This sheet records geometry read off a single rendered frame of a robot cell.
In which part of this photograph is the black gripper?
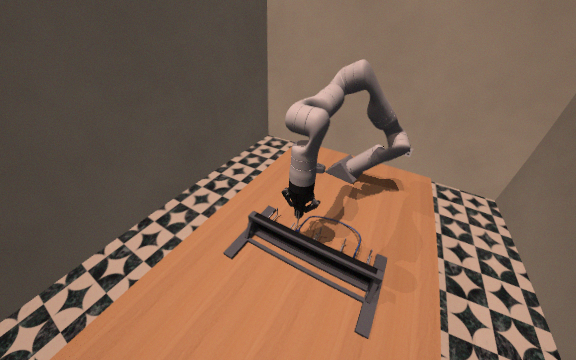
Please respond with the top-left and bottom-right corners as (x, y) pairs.
(281, 180), (320, 219)

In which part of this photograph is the dark grey patch panel rack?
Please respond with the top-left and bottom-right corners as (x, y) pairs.
(223, 206), (388, 338)

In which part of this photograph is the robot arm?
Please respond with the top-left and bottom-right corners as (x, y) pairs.
(285, 60), (411, 187)

